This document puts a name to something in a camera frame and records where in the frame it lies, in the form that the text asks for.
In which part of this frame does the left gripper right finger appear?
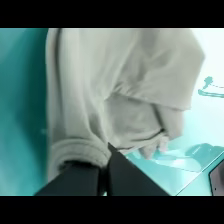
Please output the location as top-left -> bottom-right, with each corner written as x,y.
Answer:
106,142 -> 170,197

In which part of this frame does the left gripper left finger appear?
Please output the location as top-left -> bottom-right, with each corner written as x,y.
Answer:
34,160 -> 102,197

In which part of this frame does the beige-brown shirt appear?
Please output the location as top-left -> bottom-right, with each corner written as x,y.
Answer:
45,28 -> 206,183

